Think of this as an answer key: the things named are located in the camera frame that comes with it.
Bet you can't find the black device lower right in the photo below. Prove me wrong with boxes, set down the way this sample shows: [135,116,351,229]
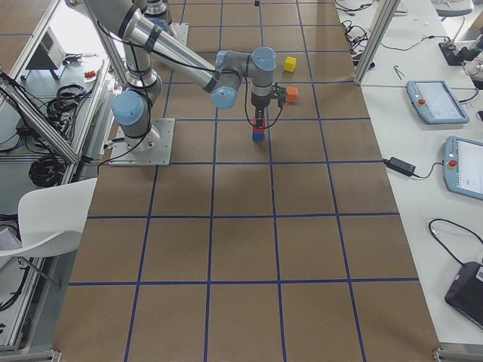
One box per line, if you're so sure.
[445,262,482,328]

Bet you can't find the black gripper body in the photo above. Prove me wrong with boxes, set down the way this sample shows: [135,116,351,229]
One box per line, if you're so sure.
[251,84,287,109]

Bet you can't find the aluminium frame post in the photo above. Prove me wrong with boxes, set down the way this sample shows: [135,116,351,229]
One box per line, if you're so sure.
[353,0,400,86]

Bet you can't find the orange wooden block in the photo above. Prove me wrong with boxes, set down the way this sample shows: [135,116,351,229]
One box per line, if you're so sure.
[286,87,299,103]

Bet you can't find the white chair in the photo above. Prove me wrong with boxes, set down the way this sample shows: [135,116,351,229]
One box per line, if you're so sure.
[1,178,97,258]

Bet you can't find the grey control box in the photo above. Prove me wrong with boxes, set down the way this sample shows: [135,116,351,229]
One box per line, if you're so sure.
[26,27,66,79]

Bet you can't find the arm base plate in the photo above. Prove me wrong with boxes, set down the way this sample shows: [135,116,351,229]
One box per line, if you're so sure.
[168,22,189,46]
[109,118,175,167]

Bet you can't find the teach pendant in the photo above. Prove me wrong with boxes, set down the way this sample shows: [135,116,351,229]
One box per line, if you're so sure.
[443,136,483,200]
[405,80,469,124]

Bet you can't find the red wooden block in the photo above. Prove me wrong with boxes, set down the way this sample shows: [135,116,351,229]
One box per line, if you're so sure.
[253,116,266,134]

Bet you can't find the blue wooden block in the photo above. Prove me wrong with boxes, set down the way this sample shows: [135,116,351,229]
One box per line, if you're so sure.
[252,130,265,142]

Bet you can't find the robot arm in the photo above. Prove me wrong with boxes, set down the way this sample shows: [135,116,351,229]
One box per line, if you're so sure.
[86,1,287,140]
[118,1,276,133]

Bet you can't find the black power adapter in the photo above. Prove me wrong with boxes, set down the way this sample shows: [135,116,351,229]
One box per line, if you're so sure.
[383,157,416,176]

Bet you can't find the coiled black cables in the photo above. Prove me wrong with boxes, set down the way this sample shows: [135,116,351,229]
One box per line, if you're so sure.
[29,154,65,188]

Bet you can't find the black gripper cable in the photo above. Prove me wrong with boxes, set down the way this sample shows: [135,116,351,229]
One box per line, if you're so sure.
[243,75,286,130]

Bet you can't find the lower teach pendant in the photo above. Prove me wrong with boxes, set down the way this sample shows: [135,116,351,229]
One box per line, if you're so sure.
[443,136,483,200]

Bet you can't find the upper teach pendant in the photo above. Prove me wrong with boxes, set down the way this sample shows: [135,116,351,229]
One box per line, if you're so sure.
[405,80,469,124]

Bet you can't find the yellow wooden block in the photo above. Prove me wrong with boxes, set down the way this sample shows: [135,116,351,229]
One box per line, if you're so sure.
[283,56,297,73]

